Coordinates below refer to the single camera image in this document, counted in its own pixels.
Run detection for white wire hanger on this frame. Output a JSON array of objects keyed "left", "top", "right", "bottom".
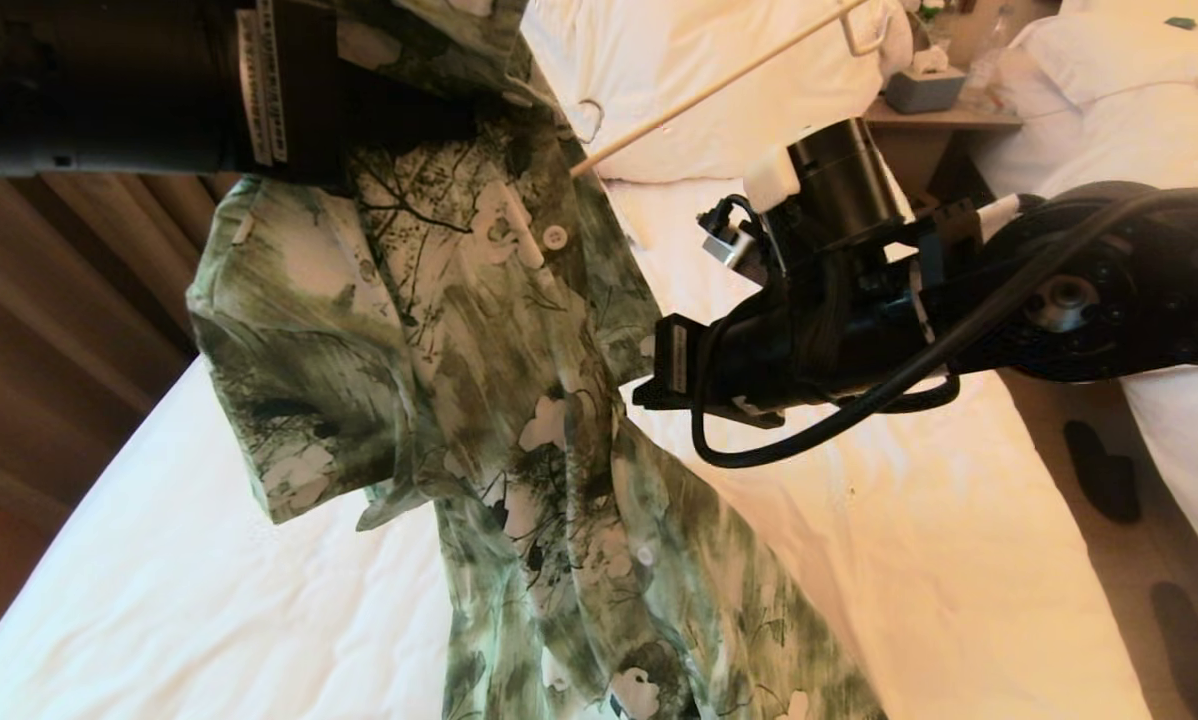
[{"left": 571, "top": 0, "right": 895, "bottom": 179}]

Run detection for green floral shirt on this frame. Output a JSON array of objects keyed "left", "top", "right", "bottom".
[{"left": 187, "top": 0, "right": 885, "bottom": 720}]

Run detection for large white pillow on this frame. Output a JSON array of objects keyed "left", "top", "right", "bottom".
[{"left": 519, "top": 0, "right": 910, "bottom": 183}]

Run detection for wooden nightstand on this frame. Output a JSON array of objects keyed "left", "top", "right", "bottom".
[{"left": 864, "top": 95, "right": 1022, "bottom": 201}]

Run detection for grey tissue box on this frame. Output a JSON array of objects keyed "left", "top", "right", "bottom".
[{"left": 884, "top": 45, "right": 966, "bottom": 115}]

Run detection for black slipper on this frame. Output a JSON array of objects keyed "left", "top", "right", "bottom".
[{"left": 1064, "top": 420, "right": 1142, "bottom": 523}]

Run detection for clear plastic bottle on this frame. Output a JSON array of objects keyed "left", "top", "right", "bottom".
[{"left": 964, "top": 8, "right": 1010, "bottom": 93}]

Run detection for white flowers in vase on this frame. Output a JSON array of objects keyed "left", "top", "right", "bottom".
[{"left": 897, "top": 0, "right": 950, "bottom": 51}]

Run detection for white bed mattress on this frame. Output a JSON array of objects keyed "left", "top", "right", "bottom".
[{"left": 1119, "top": 365, "right": 1198, "bottom": 611}]

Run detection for white duvet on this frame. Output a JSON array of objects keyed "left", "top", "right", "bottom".
[{"left": 969, "top": 0, "right": 1198, "bottom": 386}]

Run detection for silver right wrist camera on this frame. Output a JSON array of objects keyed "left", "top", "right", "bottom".
[{"left": 701, "top": 195, "right": 760, "bottom": 269}]

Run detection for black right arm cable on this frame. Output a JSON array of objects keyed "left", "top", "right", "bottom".
[{"left": 691, "top": 185, "right": 1198, "bottom": 469}]

